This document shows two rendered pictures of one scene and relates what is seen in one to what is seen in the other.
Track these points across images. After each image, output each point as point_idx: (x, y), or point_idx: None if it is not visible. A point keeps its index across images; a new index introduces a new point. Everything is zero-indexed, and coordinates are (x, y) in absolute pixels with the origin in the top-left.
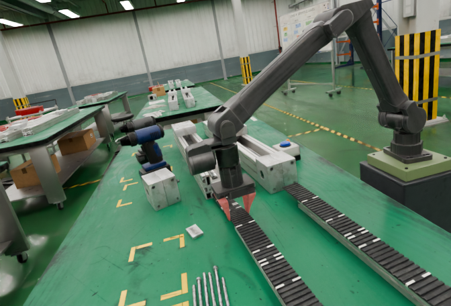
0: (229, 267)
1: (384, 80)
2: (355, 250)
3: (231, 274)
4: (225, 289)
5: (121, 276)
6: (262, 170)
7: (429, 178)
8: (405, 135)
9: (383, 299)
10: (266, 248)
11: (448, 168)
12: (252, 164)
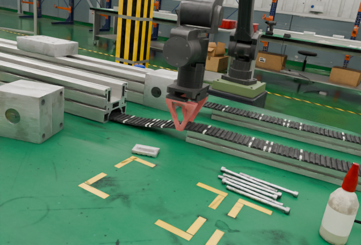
0: (229, 166)
1: (251, 11)
2: (290, 134)
3: (239, 170)
4: (257, 178)
5: (123, 213)
6: (160, 86)
7: (260, 96)
8: (245, 63)
9: (332, 154)
10: (253, 140)
11: (263, 90)
12: (134, 83)
